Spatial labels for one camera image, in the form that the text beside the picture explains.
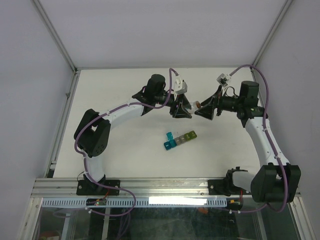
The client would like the aluminium frame post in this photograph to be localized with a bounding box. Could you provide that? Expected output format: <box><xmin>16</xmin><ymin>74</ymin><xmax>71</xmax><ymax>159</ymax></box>
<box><xmin>31</xmin><ymin>0</ymin><xmax>78</xmax><ymax>74</ymax></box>
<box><xmin>251</xmin><ymin>0</ymin><xmax>295</xmax><ymax>67</ymax></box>

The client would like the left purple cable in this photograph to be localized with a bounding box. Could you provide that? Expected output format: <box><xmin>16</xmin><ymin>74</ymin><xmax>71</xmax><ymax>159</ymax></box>
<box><xmin>74</xmin><ymin>67</ymin><xmax>181</xmax><ymax>216</ymax></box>

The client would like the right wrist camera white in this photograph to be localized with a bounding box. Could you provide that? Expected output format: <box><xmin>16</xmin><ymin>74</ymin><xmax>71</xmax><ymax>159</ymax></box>
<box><xmin>216</xmin><ymin>73</ymin><xmax>232</xmax><ymax>88</ymax></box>

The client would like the multicolour weekly pill organizer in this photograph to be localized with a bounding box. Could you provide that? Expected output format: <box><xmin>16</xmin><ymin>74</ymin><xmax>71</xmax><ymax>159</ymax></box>
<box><xmin>163</xmin><ymin>130</ymin><xmax>198</xmax><ymax>151</ymax></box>

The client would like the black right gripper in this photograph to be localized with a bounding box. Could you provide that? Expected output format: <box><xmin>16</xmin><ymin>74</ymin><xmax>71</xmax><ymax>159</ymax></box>
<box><xmin>194</xmin><ymin>85</ymin><xmax>244</xmax><ymax>120</ymax></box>

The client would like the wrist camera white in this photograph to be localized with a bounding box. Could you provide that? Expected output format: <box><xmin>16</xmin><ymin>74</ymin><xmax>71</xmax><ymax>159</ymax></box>
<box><xmin>216</xmin><ymin>73</ymin><xmax>232</xmax><ymax>88</ymax></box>
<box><xmin>173</xmin><ymin>76</ymin><xmax>188</xmax><ymax>95</ymax></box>

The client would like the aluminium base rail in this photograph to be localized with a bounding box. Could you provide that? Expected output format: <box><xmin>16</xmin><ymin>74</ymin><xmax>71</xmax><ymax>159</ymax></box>
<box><xmin>31</xmin><ymin>177</ymin><xmax>252</xmax><ymax>198</ymax></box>

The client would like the right aluminium frame post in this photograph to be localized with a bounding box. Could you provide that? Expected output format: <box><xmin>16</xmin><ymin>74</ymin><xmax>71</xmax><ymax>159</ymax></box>
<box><xmin>251</xmin><ymin>0</ymin><xmax>295</xmax><ymax>67</ymax></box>

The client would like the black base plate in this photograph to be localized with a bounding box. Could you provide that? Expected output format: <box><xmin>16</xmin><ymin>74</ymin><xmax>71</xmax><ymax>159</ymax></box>
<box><xmin>207</xmin><ymin>178</ymin><xmax>251</xmax><ymax>197</ymax></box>
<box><xmin>76</xmin><ymin>174</ymin><xmax>121</xmax><ymax>196</ymax></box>

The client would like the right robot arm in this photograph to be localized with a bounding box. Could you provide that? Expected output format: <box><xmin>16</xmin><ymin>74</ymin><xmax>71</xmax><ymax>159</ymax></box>
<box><xmin>195</xmin><ymin>81</ymin><xmax>301</xmax><ymax>204</ymax></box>

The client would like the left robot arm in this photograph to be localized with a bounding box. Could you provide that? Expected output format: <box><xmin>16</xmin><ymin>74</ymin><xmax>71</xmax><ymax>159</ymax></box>
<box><xmin>74</xmin><ymin>74</ymin><xmax>200</xmax><ymax>195</ymax></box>

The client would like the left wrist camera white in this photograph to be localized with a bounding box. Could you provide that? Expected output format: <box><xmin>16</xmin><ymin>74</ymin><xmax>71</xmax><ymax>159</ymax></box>
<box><xmin>173</xmin><ymin>76</ymin><xmax>188</xmax><ymax>95</ymax></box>

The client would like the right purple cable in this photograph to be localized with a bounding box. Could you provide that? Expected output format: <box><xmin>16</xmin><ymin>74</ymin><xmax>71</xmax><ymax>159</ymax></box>
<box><xmin>229</xmin><ymin>64</ymin><xmax>288</xmax><ymax>213</ymax></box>

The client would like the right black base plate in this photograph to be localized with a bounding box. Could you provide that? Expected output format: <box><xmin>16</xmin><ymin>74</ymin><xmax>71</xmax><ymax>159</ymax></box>
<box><xmin>207</xmin><ymin>178</ymin><xmax>251</xmax><ymax>197</ymax></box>

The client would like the purple cable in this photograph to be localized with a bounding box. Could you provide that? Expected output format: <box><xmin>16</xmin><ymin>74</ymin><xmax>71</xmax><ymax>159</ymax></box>
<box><xmin>74</xmin><ymin>67</ymin><xmax>181</xmax><ymax>216</ymax></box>
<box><xmin>229</xmin><ymin>64</ymin><xmax>288</xmax><ymax>213</ymax></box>

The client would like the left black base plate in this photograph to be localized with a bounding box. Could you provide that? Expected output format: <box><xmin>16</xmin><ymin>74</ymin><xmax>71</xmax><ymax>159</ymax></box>
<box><xmin>76</xmin><ymin>174</ymin><xmax>121</xmax><ymax>196</ymax></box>

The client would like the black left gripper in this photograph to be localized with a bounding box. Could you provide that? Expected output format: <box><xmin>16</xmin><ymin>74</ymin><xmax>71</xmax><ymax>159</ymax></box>
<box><xmin>155</xmin><ymin>92</ymin><xmax>193</xmax><ymax>119</ymax></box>

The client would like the left aluminium frame post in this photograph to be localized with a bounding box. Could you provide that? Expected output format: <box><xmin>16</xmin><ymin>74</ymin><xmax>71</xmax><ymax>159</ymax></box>
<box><xmin>31</xmin><ymin>0</ymin><xmax>78</xmax><ymax>74</ymax></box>

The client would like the grey slotted cable duct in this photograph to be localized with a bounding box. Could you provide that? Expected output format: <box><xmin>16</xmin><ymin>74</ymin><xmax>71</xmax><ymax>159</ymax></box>
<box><xmin>41</xmin><ymin>196</ymin><xmax>228</xmax><ymax>209</ymax></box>

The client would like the clear pill bottle with capsules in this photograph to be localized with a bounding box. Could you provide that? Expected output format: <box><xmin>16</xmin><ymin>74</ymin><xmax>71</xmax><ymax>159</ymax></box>
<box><xmin>185</xmin><ymin>101</ymin><xmax>198</xmax><ymax>114</ymax></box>

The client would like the clear bottle lid gold inside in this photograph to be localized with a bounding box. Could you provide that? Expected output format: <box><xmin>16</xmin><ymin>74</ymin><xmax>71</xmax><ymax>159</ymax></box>
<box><xmin>195</xmin><ymin>101</ymin><xmax>201</xmax><ymax>109</ymax></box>

